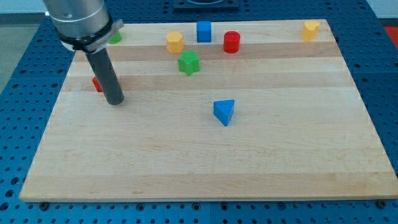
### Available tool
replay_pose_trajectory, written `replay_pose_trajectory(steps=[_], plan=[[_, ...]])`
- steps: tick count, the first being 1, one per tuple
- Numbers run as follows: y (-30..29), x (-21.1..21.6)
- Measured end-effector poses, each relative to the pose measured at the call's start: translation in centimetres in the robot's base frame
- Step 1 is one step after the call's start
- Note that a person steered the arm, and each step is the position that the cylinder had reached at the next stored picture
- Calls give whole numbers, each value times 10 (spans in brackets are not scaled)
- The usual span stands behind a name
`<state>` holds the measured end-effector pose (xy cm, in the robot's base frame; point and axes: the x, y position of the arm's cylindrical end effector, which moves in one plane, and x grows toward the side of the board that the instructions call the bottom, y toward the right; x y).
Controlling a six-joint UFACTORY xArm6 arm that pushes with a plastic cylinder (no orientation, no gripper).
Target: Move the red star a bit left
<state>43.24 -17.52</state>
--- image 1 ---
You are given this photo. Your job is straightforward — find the wooden board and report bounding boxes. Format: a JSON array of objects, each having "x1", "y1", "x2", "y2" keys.
[{"x1": 20, "y1": 20, "x2": 397, "y2": 202}]

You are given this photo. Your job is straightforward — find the yellow heart block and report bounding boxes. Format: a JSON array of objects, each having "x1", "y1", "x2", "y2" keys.
[{"x1": 302, "y1": 20, "x2": 320, "y2": 42}]

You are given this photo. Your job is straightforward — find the green star block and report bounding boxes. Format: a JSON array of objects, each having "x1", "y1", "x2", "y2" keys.
[{"x1": 178, "y1": 50, "x2": 200, "y2": 76}]

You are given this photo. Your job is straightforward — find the blue triangle block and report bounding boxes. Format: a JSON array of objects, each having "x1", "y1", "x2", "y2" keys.
[{"x1": 213, "y1": 100, "x2": 235, "y2": 126}]

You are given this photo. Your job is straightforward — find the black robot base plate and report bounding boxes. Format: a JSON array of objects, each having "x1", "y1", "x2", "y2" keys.
[{"x1": 172, "y1": 0, "x2": 239, "y2": 11}]

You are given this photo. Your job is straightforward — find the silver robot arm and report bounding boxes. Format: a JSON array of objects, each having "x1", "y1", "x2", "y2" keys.
[{"x1": 44, "y1": 0, "x2": 124, "y2": 105}]

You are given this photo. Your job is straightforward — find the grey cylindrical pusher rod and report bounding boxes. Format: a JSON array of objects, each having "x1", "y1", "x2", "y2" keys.
[{"x1": 86, "y1": 49, "x2": 124, "y2": 105}]

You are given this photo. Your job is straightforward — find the green round block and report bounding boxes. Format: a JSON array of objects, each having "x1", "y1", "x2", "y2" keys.
[{"x1": 108, "y1": 31, "x2": 122, "y2": 44}]

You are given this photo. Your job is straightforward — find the blue cube block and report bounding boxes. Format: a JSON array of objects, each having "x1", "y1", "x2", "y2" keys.
[{"x1": 197, "y1": 21, "x2": 212, "y2": 42}]

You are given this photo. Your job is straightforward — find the red star block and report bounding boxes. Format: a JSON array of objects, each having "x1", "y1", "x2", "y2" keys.
[{"x1": 91, "y1": 77, "x2": 103, "y2": 93}]

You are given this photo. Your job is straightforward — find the red cylinder block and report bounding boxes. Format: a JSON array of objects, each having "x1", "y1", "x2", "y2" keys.
[{"x1": 223, "y1": 30, "x2": 241, "y2": 54}]

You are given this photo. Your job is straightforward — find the yellow hexagon block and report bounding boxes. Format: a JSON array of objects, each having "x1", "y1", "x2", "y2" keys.
[{"x1": 165, "y1": 31, "x2": 184, "y2": 54}]

